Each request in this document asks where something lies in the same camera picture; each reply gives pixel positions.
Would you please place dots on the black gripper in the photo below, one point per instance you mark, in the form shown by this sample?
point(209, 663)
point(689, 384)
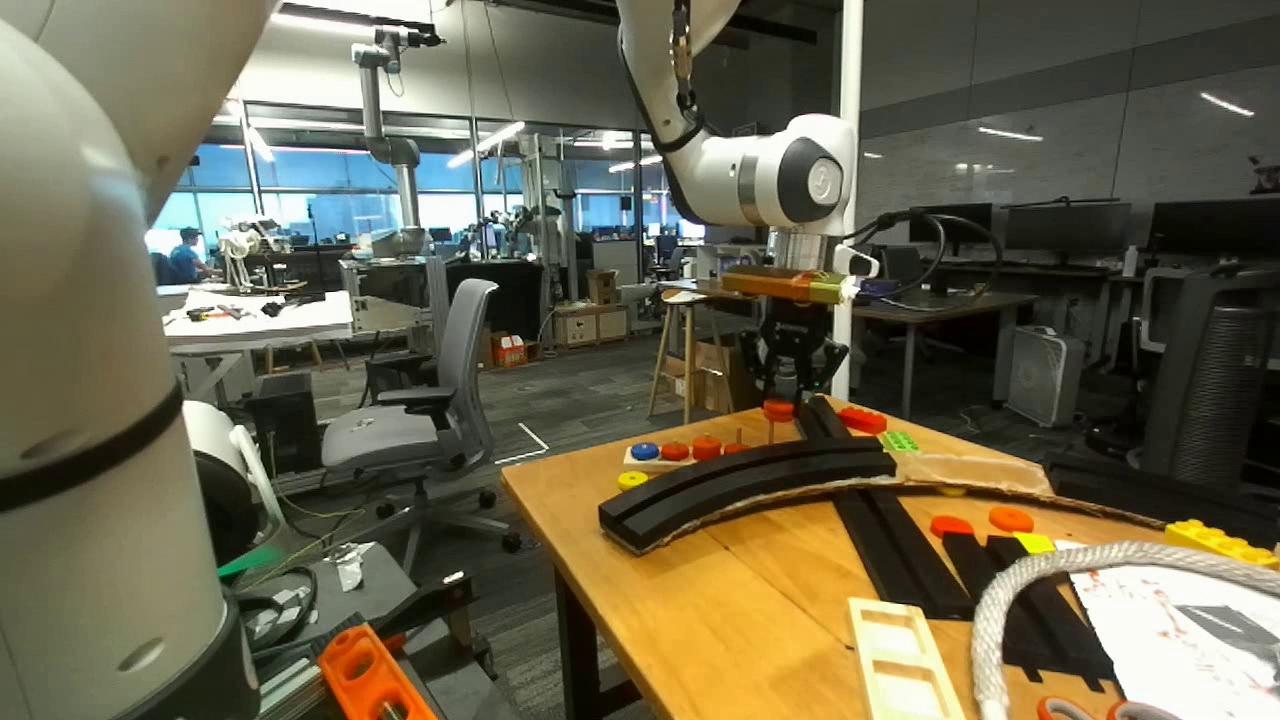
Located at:
point(800, 326)

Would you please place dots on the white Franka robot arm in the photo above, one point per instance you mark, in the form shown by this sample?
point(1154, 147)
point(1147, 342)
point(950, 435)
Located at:
point(83, 401)

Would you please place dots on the red wooden coin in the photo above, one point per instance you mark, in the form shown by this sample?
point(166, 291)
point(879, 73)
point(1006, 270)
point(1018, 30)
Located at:
point(674, 449)

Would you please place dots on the blue wooden coin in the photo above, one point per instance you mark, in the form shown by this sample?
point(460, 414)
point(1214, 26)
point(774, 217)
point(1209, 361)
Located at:
point(644, 449)

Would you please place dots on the wooden peg rack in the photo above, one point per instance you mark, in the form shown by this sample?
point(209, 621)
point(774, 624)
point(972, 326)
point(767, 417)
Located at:
point(624, 463)

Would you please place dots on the yellow wooden coin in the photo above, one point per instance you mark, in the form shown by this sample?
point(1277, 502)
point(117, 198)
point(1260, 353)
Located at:
point(635, 478)

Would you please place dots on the red toy brick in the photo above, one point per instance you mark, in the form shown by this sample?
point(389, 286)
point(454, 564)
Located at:
point(861, 422)

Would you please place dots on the green toy brick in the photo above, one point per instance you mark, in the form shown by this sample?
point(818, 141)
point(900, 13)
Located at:
point(900, 441)

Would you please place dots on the curved black track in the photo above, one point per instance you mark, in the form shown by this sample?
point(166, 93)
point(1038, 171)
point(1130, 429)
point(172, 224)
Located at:
point(744, 485)

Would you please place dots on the wooden stool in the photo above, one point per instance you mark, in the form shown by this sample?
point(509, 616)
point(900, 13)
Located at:
point(665, 361)

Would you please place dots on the wooden office desk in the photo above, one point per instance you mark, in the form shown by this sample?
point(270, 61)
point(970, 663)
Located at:
point(935, 305)

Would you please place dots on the beige curved board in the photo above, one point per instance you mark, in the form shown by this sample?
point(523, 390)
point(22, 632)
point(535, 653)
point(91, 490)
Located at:
point(972, 472)

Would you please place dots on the black computer monitor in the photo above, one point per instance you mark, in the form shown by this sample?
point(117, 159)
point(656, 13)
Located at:
point(1214, 229)
point(1067, 229)
point(950, 224)

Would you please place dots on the cardboard box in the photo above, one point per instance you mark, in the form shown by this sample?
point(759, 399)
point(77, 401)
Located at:
point(584, 326)

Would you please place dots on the long straight black track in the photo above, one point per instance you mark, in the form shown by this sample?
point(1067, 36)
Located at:
point(912, 560)

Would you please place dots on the small yellow block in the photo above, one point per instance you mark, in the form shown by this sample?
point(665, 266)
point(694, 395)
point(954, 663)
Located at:
point(1035, 542)

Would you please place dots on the small orange box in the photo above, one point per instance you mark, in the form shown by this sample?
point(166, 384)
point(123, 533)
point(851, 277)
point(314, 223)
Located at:
point(509, 350)

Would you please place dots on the grey office chair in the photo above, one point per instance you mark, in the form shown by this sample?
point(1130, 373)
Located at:
point(460, 347)

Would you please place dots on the short black track piece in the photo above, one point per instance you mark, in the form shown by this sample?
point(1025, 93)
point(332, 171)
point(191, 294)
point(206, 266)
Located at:
point(1052, 624)

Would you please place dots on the black table leg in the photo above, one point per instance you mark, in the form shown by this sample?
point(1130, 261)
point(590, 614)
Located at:
point(579, 653)

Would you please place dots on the grey cylindrical bin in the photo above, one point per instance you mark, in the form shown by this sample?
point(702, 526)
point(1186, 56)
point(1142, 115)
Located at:
point(1221, 401)

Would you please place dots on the white paper sheet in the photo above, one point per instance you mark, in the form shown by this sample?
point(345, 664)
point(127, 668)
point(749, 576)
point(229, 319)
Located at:
point(1147, 624)

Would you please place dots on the yellow toy brick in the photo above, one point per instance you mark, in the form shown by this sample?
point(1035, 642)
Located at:
point(1221, 542)

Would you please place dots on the small white cylinder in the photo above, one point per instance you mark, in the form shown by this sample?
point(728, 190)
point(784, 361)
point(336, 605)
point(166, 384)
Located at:
point(349, 570)

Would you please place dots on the orange black bar clamp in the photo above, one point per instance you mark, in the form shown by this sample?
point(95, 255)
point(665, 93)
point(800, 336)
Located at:
point(366, 672)

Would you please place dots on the white work table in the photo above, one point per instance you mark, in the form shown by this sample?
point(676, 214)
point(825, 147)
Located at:
point(266, 321)

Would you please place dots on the person in blue shirt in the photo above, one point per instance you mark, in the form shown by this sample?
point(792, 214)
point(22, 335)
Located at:
point(187, 255)

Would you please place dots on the white frame pole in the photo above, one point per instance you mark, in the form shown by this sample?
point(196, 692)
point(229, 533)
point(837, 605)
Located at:
point(851, 54)

